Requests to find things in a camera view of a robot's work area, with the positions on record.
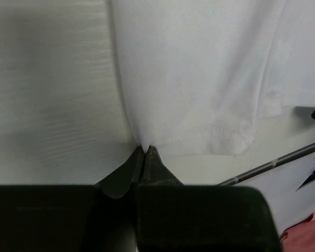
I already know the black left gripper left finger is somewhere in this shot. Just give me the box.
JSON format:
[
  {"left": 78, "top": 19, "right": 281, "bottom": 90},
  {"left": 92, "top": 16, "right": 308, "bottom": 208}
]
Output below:
[{"left": 0, "top": 147, "right": 144, "bottom": 251}]

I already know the white t shirt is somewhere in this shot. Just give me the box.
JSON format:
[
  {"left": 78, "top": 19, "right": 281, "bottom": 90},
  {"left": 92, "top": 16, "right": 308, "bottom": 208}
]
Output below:
[{"left": 111, "top": 1, "right": 315, "bottom": 156}]

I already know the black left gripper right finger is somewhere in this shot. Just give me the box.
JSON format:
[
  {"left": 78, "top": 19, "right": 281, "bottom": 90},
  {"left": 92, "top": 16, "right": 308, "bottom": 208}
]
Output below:
[{"left": 135, "top": 146, "right": 282, "bottom": 251}]

